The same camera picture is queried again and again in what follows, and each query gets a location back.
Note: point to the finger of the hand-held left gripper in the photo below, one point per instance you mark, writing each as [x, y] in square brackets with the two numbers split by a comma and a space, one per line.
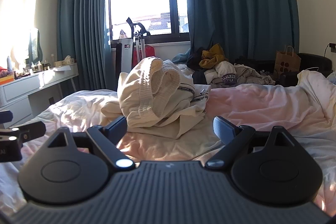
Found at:
[31, 128]
[5, 116]

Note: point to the mustard garment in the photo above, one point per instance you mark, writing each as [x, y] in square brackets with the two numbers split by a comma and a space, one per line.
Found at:
[214, 54]

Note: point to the cream jacket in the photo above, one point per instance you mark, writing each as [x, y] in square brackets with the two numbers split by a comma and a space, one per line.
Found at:
[147, 98]

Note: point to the pastel duvet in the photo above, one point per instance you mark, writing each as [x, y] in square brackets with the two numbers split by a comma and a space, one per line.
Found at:
[275, 106]

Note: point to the wall socket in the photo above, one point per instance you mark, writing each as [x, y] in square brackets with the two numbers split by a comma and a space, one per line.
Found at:
[332, 47]

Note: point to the brown paper bag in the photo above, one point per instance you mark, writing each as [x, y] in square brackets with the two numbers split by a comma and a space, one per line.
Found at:
[287, 62]

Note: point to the red bag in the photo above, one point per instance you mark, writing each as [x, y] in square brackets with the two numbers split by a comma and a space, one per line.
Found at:
[149, 52]

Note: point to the white shirt with purple print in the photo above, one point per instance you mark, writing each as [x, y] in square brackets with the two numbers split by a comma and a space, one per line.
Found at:
[223, 77]

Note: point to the tissue box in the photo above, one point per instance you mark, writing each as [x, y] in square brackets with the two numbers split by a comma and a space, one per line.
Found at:
[64, 61]

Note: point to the teal cloth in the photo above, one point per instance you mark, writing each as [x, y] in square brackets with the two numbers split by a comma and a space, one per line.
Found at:
[181, 57]

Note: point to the white tower heater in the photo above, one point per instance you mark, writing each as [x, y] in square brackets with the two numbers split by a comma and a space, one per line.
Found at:
[124, 56]

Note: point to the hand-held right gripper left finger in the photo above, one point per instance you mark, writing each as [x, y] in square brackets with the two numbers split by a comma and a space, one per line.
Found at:
[117, 127]

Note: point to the cluster of cosmetic bottles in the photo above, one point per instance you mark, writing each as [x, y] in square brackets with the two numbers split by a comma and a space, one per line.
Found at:
[39, 66]

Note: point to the crumpled grey-white garment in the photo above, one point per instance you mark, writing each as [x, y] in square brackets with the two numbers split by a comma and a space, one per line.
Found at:
[252, 74]

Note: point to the orange box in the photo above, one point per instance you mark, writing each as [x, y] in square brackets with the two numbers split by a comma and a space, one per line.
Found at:
[5, 79]

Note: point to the dark garment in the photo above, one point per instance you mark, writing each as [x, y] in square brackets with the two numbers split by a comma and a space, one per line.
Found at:
[195, 62]

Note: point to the white dresser with items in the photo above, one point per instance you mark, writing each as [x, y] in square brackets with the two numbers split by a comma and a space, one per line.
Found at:
[23, 87]

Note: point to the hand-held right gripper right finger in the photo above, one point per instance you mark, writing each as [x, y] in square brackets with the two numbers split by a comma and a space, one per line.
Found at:
[223, 129]

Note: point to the teal curtain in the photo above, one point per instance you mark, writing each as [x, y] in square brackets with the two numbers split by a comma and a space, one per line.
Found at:
[241, 3]
[81, 16]

